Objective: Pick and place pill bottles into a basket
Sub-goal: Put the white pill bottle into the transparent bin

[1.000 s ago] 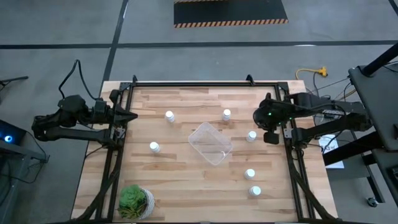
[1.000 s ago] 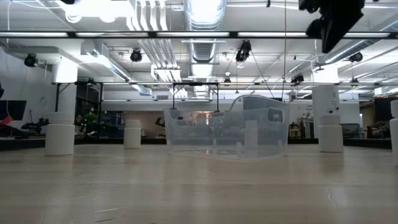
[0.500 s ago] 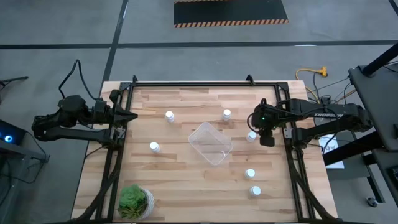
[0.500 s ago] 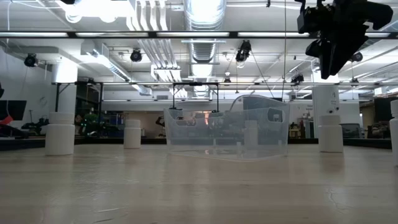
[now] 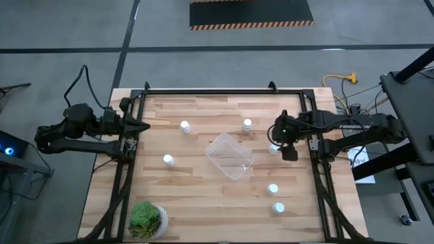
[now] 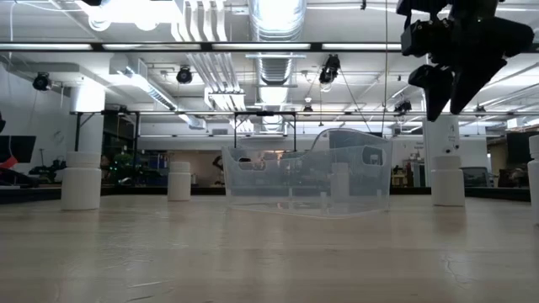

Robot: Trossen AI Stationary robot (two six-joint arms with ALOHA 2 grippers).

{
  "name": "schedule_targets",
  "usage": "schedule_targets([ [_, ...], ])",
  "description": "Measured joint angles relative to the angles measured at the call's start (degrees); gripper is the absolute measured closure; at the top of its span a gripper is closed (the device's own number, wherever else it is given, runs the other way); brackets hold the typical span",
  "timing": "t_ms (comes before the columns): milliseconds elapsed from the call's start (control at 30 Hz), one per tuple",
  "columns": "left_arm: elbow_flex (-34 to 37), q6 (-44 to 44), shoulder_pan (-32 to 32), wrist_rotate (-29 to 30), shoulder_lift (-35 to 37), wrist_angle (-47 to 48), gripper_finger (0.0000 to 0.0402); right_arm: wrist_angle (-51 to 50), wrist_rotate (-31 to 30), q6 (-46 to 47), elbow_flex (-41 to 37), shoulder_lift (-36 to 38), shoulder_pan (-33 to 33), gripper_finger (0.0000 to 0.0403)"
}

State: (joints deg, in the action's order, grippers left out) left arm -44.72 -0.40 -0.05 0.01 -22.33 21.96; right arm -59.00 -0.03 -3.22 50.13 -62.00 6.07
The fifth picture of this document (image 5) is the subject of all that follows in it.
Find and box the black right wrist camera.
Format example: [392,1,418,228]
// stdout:
[280,143,300,162]

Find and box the black aluminium rig frame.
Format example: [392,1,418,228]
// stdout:
[79,80,370,244]

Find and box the black equipment cart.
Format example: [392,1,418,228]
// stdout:
[352,45,434,225]

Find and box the white paper sheet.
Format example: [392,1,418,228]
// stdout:
[347,146,376,184]

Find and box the black hazard-striped floor mat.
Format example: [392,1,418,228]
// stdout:
[189,0,315,31]

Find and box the yellow extension cable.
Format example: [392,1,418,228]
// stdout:
[321,72,359,115]

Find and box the black computer with blue light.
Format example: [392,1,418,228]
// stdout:
[0,130,30,160]

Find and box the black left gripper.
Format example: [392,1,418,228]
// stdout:
[114,113,151,152]

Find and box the clear plastic basket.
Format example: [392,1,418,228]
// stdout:
[204,132,255,181]

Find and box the grey equipment stand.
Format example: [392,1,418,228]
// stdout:
[0,152,55,244]

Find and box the black tripod leg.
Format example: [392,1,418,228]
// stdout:
[0,82,32,96]

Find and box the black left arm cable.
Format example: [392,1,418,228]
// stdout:
[63,64,106,110]

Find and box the green succulent in white pot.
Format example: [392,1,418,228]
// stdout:
[127,200,170,240]

